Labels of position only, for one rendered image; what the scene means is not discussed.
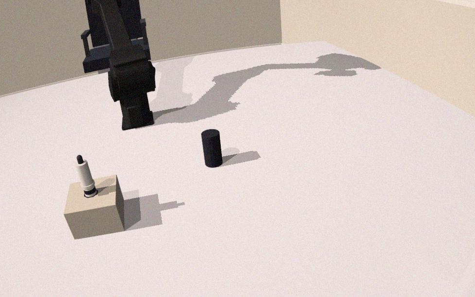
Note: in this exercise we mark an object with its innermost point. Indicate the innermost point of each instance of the beige block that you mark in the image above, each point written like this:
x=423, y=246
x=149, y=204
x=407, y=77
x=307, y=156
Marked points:
x=100, y=214

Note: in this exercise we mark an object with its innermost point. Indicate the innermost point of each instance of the black marker cap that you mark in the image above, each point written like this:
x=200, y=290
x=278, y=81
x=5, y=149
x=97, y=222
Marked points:
x=211, y=148

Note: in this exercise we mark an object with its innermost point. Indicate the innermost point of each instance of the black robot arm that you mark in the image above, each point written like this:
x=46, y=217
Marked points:
x=131, y=75

